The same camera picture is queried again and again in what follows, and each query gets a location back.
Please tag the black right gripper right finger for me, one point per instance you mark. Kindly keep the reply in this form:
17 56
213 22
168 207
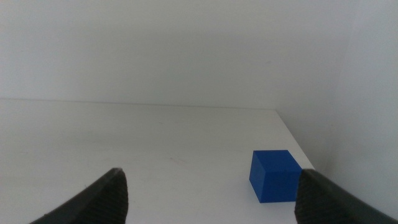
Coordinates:
320 205

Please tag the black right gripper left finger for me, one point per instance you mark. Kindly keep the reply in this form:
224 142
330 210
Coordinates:
102 202

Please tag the blue cube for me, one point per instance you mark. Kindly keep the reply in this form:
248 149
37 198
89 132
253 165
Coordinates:
273 177

